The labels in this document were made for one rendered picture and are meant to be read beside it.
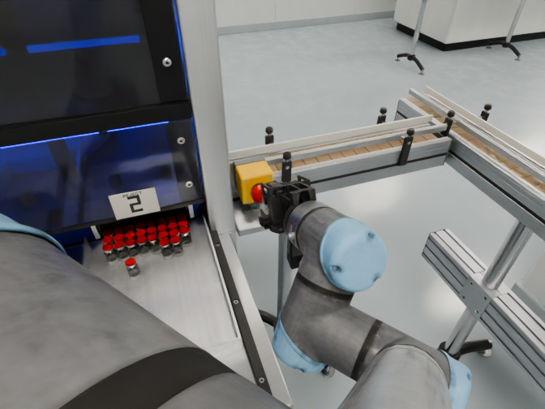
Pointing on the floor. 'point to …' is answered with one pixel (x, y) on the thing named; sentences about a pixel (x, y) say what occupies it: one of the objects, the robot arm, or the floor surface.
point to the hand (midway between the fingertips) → (270, 206)
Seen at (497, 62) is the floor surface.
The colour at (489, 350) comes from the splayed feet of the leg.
